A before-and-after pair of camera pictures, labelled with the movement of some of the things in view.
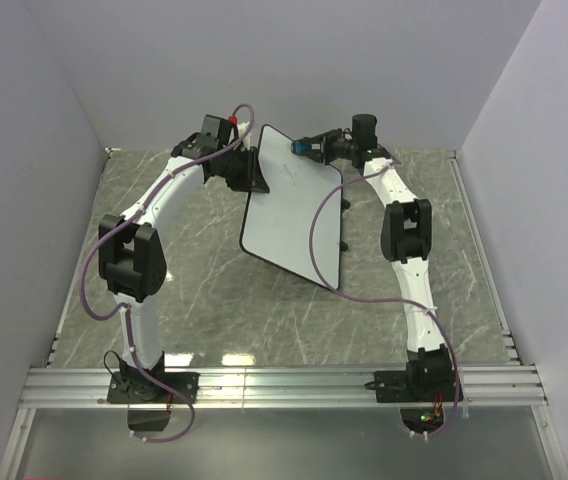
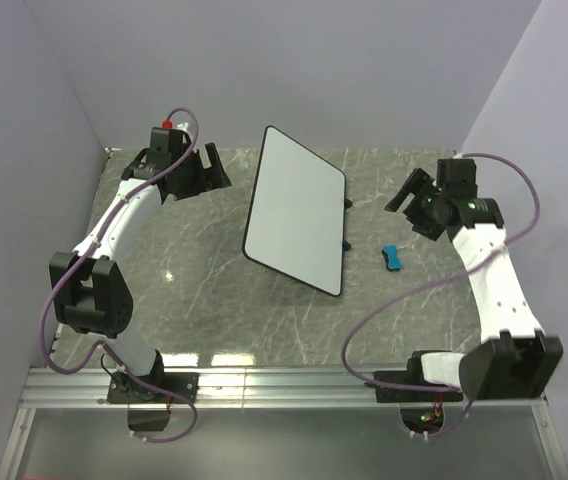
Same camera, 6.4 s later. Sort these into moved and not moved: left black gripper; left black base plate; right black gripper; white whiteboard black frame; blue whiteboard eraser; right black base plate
Moved: left black gripper; right black gripper; blue whiteboard eraser
Not moved: left black base plate; white whiteboard black frame; right black base plate
